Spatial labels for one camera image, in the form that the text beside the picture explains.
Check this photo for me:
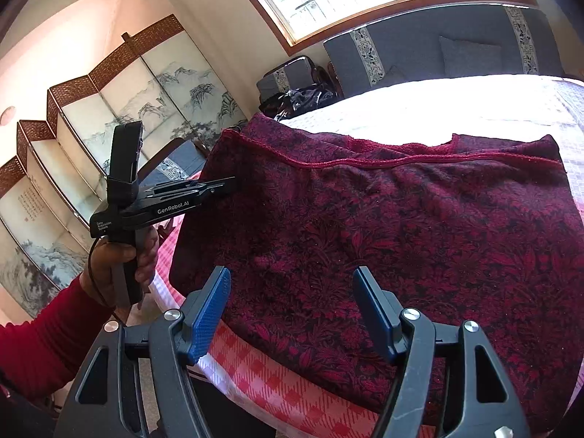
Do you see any far armchair grey cushion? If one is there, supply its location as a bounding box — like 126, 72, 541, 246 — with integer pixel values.
256, 55, 316, 103

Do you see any grey square pillow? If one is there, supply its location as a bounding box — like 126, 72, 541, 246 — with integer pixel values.
438, 36, 503, 77

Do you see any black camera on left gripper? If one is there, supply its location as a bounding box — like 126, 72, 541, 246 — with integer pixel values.
107, 122, 143, 208

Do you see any wooden armchair grey cushion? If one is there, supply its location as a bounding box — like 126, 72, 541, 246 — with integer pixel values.
138, 138, 208, 186

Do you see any maroon floral knit sweater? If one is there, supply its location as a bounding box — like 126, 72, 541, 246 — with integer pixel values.
169, 115, 583, 434

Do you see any person's left hand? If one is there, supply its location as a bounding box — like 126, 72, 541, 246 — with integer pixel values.
79, 226, 160, 308

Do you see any painted folding screen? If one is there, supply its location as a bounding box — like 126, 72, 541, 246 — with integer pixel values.
1, 16, 245, 316

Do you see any pink white checkered bedspread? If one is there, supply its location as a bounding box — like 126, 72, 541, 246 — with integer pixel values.
155, 75, 583, 437

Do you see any red sleeved left forearm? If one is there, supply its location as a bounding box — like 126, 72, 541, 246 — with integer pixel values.
1, 279, 112, 400

